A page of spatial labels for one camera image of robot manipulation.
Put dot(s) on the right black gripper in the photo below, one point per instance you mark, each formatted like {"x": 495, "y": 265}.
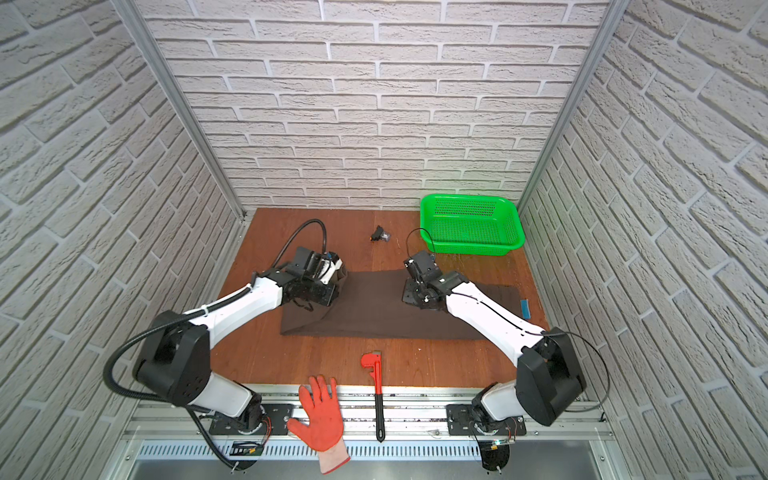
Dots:
{"x": 410, "y": 293}

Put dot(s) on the red work glove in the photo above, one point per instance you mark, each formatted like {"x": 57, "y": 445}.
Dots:
{"x": 324, "y": 430}

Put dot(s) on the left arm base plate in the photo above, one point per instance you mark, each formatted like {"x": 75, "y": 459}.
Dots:
{"x": 254, "y": 421}

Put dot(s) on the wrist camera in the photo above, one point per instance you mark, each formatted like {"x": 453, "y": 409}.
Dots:
{"x": 330, "y": 263}
{"x": 422, "y": 266}

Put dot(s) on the red pipe wrench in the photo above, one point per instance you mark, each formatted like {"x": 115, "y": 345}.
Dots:
{"x": 373, "y": 362}

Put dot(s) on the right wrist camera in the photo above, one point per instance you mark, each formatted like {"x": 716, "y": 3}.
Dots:
{"x": 422, "y": 266}

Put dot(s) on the small black metal object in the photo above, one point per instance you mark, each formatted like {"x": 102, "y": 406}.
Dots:
{"x": 380, "y": 235}

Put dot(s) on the blue sponge block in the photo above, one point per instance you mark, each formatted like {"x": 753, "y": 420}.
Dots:
{"x": 525, "y": 309}

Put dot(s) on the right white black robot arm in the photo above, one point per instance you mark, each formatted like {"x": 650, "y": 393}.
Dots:
{"x": 549, "y": 377}

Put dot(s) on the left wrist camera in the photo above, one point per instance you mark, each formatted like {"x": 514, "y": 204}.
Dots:
{"x": 330, "y": 263}

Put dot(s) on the brown trousers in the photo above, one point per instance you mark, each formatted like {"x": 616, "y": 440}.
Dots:
{"x": 369, "y": 305}

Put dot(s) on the aluminium frame rail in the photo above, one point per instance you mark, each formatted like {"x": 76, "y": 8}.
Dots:
{"x": 411, "y": 413}

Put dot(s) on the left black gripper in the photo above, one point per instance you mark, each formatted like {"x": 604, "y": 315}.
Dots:
{"x": 329, "y": 298}

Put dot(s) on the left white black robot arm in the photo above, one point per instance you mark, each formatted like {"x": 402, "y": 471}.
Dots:
{"x": 175, "y": 363}

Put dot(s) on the green plastic basket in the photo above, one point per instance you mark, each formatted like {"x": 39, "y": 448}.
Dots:
{"x": 470, "y": 225}

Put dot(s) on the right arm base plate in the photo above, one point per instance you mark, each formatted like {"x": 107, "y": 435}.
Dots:
{"x": 467, "y": 420}

